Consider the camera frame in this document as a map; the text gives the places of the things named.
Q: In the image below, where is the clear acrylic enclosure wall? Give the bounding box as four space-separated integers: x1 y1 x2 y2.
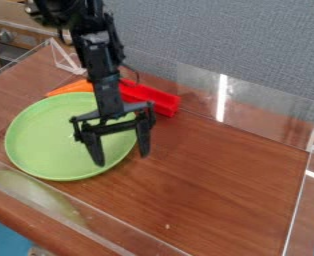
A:
0 45 314 256

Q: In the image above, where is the orange toy carrot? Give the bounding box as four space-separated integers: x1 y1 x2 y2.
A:
45 79 93 97

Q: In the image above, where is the cardboard box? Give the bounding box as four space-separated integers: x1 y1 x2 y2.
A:
0 0 57 35

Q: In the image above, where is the wooden shelf unit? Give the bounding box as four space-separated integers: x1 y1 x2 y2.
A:
0 20 75 72

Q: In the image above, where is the green round plate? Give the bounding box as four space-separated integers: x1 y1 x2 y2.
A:
5 92 136 181

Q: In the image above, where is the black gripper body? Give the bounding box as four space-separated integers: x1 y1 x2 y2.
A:
69 101 156 143

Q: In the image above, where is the red rectangular block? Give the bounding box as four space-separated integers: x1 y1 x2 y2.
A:
119 78 180 117

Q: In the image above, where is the black cable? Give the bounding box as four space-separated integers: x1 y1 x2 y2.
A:
120 63 141 84

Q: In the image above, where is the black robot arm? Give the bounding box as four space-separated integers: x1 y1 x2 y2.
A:
25 0 156 166

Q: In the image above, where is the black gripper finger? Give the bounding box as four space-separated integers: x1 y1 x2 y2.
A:
136 113 155 157
83 132 105 167

